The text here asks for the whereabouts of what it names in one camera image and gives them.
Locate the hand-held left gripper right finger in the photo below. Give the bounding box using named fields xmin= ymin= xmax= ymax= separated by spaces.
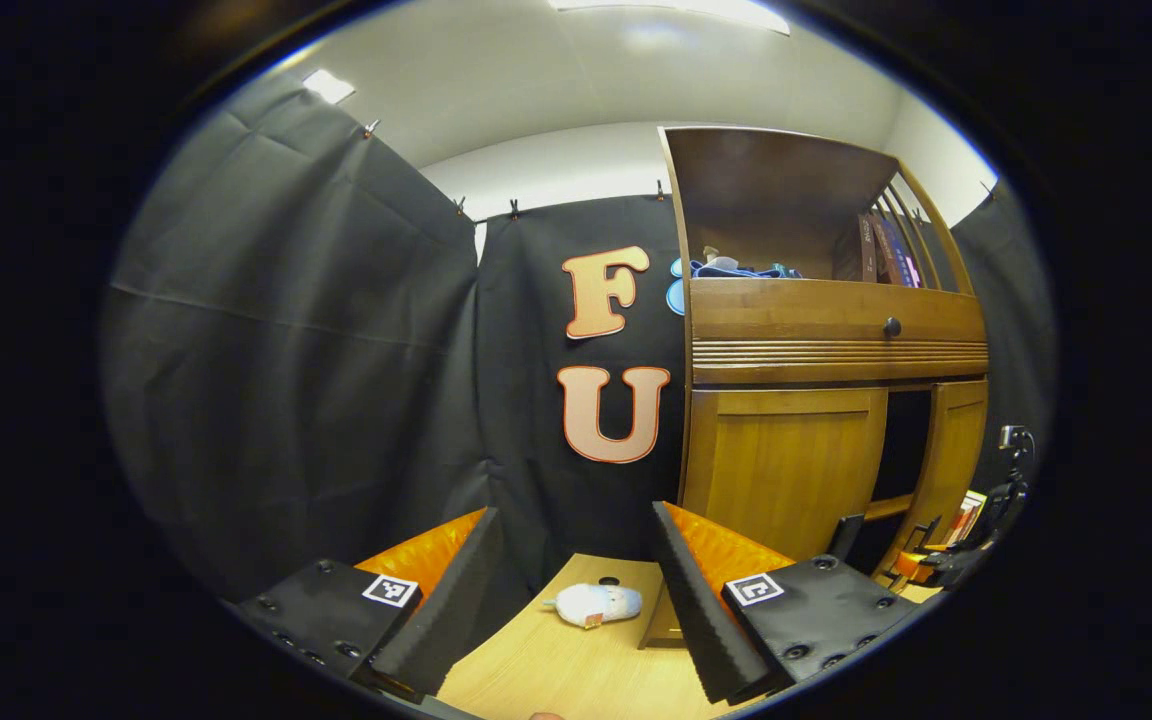
xmin=651 ymin=501 xmax=928 ymax=707

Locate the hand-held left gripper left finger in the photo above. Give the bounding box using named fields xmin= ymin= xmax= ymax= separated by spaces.
xmin=236 ymin=506 xmax=503 ymax=703

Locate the wooden cabinet door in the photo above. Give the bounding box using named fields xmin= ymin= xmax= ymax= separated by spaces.
xmin=876 ymin=380 xmax=990 ymax=581
xmin=681 ymin=387 xmax=889 ymax=566

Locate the wooden double-door shoe cabinet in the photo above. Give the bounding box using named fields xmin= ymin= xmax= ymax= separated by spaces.
xmin=641 ymin=125 xmax=992 ymax=651

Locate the white orange book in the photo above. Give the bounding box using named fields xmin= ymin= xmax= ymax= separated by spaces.
xmin=944 ymin=490 xmax=987 ymax=548

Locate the wooden inner shelf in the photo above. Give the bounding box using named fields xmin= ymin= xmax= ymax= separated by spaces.
xmin=864 ymin=492 xmax=922 ymax=523

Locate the white plush toy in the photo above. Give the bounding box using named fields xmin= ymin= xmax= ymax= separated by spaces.
xmin=541 ymin=583 xmax=644 ymax=629

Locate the blue book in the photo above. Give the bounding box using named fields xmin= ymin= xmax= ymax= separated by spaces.
xmin=881 ymin=215 xmax=927 ymax=289

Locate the dark red book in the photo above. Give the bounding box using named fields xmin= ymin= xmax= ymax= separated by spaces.
xmin=871 ymin=215 xmax=905 ymax=286

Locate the blue cloth item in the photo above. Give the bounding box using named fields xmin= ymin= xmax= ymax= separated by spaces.
xmin=688 ymin=246 xmax=805 ymax=281

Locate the square ceiling light panel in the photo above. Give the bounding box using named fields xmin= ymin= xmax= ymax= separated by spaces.
xmin=301 ymin=68 xmax=357 ymax=106

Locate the long ceiling light panel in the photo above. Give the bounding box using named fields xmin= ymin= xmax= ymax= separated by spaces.
xmin=548 ymin=0 xmax=792 ymax=36

